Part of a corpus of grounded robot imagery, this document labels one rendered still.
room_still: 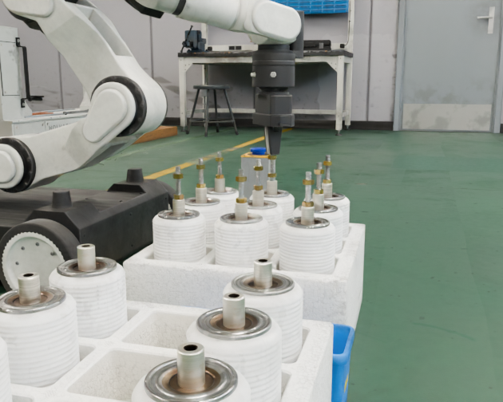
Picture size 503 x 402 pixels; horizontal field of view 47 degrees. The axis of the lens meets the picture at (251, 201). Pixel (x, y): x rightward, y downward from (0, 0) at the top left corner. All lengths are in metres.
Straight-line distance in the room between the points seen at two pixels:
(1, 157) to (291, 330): 1.04
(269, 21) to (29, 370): 0.77
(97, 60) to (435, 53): 4.89
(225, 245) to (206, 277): 0.06
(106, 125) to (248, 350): 0.91
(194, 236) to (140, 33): 5.86
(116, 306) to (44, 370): 0.14
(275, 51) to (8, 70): 2.67
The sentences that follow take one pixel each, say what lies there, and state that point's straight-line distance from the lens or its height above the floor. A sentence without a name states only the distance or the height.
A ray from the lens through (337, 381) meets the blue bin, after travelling 0.85.
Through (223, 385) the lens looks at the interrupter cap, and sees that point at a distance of 0.48.
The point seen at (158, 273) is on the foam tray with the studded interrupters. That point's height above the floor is 0.16.
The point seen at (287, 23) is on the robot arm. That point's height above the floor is 0.60.
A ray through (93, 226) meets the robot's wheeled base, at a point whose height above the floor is 0.17.
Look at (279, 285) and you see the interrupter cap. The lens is 0.69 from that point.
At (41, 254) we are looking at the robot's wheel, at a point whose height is 0.13.
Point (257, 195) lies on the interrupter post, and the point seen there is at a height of 0.27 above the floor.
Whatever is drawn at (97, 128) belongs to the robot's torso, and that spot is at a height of 0.38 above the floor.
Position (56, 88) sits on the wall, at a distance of 7.38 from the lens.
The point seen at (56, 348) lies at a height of 0.21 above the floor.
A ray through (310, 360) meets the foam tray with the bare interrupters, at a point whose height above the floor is 0.18.
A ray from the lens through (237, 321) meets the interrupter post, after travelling 0.58.
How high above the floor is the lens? 0.49
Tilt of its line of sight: 12 degrees down
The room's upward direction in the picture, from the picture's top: straight up
